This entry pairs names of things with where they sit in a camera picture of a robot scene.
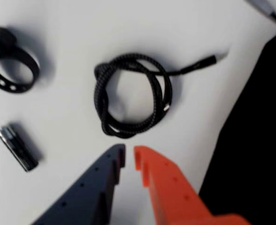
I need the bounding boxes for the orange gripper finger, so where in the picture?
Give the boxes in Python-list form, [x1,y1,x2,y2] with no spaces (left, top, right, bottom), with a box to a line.
[133,145,253,225]

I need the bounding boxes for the blue-grey gripper finger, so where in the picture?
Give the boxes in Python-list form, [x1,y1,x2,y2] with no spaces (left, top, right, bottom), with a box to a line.
[31,143,127,225]

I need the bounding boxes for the black braided usb cable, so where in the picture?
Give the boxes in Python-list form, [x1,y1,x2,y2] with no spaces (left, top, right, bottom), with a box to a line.
[93,52,230,141]

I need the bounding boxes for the black fabric tote bag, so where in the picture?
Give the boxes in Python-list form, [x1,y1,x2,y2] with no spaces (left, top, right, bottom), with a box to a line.
[198,29,276,225]

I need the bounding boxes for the small black flashlight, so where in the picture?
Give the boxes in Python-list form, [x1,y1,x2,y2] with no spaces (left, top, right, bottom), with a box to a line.
[0,125,39,173]

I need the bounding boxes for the black ring clip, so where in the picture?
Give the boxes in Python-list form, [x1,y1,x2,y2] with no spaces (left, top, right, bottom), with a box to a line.
[0,27,41,95]

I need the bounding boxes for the blue handled scissors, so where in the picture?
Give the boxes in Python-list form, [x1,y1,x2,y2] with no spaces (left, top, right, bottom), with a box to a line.
[244,0,276,24]

